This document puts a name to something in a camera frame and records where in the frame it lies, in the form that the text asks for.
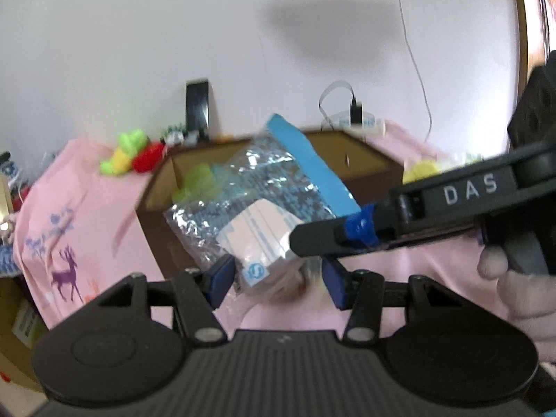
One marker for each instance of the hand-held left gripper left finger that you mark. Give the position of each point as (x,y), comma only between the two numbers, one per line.
(219,279)

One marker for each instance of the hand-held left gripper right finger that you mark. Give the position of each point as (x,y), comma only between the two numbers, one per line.
(334,284)

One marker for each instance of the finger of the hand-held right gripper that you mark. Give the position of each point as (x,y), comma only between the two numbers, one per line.
(321,236)

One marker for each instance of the clear zip bag blue top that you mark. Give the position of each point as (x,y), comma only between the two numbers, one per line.
(269,182)

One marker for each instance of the brown cardboard box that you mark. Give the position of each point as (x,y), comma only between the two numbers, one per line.
(369,165)

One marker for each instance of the yellow green soft toy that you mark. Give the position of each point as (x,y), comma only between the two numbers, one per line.
(423,169)

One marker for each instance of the person's right hand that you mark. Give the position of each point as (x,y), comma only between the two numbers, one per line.
(525,304)

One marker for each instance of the white power strip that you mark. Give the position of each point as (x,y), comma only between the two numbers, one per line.
(373,126)

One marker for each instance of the black power adapter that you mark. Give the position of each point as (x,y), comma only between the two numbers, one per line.
(357,110)

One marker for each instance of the pink printed cloth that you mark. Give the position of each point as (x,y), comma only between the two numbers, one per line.
(108,208)

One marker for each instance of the red plush toy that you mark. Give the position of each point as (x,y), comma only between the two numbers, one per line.
(150,158)

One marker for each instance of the small panda toy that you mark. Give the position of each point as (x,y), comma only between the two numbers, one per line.
(176,137)

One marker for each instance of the green yellow plush toy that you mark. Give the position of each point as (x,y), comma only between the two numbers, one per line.
(121,154)

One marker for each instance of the black phone on stand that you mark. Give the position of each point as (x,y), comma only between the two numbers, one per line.
(197,106)

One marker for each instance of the blue knitted cloth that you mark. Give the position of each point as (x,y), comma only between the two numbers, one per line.
(6,260)

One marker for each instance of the wooden door frame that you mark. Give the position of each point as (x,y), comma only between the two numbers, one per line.
(532,17)

